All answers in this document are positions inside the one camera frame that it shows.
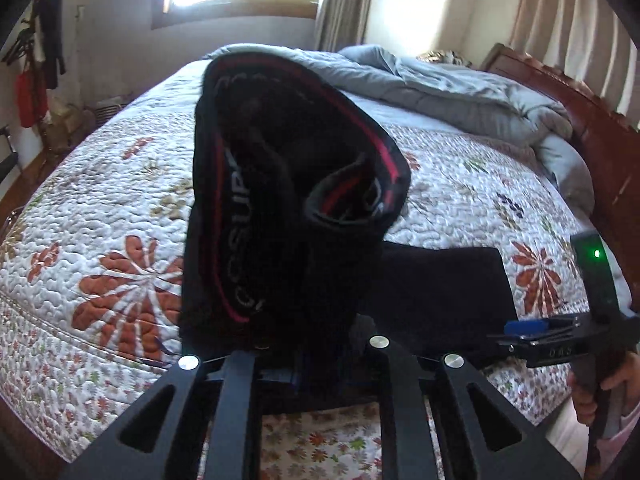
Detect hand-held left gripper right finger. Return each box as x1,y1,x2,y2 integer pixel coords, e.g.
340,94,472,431
366,335,584,480

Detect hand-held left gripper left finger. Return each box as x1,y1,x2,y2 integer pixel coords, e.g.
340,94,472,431
57,351,266,480

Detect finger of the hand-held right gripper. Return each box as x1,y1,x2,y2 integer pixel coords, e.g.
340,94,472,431
502,318,577,337
486,330,553,347

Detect black pants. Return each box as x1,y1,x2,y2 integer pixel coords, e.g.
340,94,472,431
180,49,519,408

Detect person's right hand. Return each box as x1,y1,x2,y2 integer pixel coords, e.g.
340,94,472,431
566,349,640,428

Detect person's light garment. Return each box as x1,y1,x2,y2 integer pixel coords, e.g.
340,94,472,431
547,400,637,480

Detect wooden headboard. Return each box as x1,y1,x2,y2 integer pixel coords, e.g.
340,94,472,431
482,42,640,313

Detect floral quilted bed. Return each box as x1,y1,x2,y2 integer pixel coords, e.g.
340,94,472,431
0,57,626,480

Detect grey-blue duvet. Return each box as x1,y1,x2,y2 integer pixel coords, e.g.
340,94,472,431
207,44,597,217

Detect beige curtain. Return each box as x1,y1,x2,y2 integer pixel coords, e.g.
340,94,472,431
312,0,369,54
509,0,640,122

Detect striped cloth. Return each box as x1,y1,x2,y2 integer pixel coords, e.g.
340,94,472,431
416,48,474,69

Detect beige box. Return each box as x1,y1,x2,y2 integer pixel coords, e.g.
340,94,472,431
44,101,97,157

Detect black chair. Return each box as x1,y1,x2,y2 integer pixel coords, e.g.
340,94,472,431
0,126,17,182

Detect red bag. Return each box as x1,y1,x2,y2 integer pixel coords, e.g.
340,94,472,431
15,71,49,129

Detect black hanging clothes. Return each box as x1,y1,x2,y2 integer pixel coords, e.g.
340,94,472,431
34,0,67,92

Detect dark hangers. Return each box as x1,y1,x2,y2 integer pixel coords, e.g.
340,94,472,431
0,22,37,67

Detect white wall vent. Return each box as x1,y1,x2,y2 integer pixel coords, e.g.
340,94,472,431
82,101,124,124

